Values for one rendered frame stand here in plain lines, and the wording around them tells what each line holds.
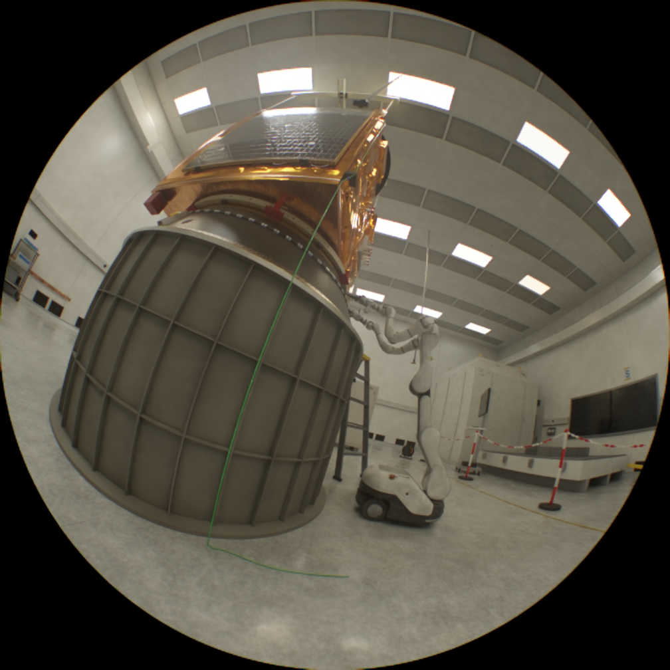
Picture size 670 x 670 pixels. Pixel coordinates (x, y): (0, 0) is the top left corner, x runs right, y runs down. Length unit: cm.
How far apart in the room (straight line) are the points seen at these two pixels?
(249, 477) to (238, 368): 47
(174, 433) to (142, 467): 23
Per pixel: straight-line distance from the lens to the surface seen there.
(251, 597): 88
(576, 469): 435
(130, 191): 654
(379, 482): 159
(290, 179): 142
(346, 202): 152
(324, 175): 141
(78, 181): 603
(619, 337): 807
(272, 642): 78
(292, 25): 507
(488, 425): 704
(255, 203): 154
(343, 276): 177
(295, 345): 102
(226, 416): 93
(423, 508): 167
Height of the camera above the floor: 67
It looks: 19 degrees up
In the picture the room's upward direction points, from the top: 17 degrees clockwise
